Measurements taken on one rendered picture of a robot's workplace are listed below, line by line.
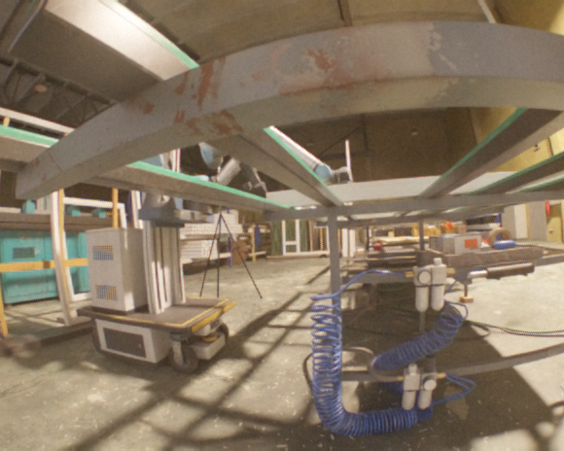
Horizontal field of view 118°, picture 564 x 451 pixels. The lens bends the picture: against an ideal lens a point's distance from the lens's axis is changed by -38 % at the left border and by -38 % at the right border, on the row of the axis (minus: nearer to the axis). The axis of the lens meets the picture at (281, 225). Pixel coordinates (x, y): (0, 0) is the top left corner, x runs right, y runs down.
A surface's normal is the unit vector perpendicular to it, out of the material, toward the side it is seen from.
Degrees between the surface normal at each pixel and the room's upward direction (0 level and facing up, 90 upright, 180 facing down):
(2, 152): 90
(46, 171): 90
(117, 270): 90
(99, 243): 90
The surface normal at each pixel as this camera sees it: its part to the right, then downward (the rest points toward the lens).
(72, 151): -0.32, -0.03
